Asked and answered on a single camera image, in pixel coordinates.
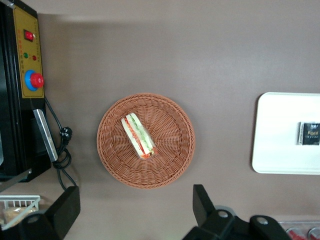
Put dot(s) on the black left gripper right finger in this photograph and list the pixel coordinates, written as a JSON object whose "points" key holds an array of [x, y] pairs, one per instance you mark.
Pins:
{"points": [[206, 215]]}

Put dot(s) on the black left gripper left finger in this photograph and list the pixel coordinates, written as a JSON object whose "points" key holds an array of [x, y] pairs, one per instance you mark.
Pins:
{"points": [[62, 215]]}

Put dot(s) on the sandwich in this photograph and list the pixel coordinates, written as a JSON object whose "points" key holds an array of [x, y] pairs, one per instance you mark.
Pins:
{"points": [[138, 136]]}

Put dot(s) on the brown round wicker basket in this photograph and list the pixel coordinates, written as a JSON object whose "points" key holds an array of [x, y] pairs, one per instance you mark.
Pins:
{"points": [[170, 150]]}

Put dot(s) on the cream plastic tray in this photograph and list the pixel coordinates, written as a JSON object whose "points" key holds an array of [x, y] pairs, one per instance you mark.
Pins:
{"points": [[275, 140]]}

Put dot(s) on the crispy snack bag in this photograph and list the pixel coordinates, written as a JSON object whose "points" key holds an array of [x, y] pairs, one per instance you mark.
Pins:
{"points": [[12, 215]]}

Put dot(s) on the clear acrylic bottle rack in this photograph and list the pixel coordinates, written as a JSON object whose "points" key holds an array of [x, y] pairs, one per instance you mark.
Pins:
{"points": [[300, 223]]}

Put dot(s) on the black sealing machine yellow panel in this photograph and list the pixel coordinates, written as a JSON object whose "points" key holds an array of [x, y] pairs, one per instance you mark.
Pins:
{"points": [[15, 100]]}

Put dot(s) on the small black box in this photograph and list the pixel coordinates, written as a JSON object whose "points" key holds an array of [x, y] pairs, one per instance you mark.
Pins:
{"points": [[310, 133]]}

